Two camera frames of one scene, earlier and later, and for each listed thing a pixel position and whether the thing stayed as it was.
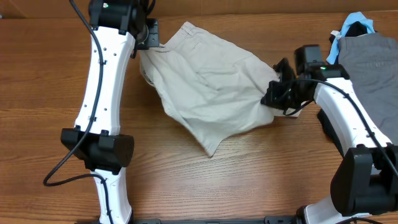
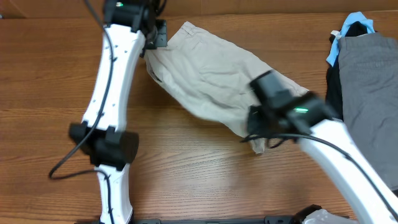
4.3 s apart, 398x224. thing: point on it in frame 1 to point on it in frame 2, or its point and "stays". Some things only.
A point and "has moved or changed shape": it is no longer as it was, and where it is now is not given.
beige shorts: (217, 90) has moved or changed shape
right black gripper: (272, 98) to (254, 129)
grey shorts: (371, 61) stays
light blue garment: (354, 17) stays
